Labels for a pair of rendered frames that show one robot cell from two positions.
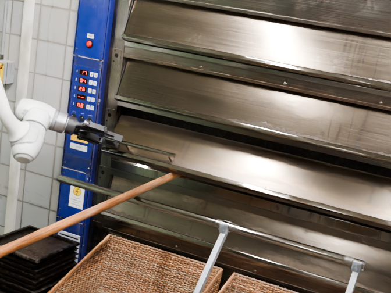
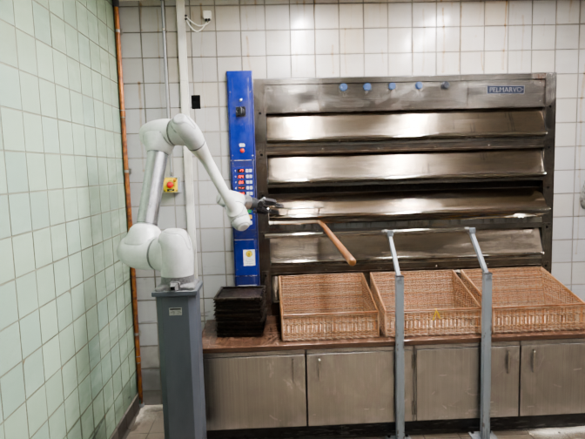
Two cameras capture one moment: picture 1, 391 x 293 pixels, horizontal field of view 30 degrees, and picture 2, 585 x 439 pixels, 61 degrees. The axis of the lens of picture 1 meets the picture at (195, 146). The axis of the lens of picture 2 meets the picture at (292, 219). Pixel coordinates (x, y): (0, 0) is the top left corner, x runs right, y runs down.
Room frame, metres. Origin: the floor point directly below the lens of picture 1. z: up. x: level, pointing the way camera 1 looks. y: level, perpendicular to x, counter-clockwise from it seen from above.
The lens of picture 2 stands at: (0.15, 1.53, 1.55)
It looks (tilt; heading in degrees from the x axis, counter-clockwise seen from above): 6 degrees down; 335
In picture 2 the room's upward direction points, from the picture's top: 2 degrees counter-clockwise
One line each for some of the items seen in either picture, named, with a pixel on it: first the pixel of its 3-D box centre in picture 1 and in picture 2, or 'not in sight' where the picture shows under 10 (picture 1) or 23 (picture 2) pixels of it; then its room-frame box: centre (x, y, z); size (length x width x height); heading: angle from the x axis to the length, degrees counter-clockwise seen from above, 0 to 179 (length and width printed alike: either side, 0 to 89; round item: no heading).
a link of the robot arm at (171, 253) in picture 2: not in sight; (174, 251); (2.47, 1.09, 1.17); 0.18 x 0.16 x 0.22; 43
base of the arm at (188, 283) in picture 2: not in sight; (177, 281); (2.44, 1.09, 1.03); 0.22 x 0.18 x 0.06; 158
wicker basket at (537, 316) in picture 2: not in sight; (518, 297); (2.25, -0.94, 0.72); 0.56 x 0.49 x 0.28; 68
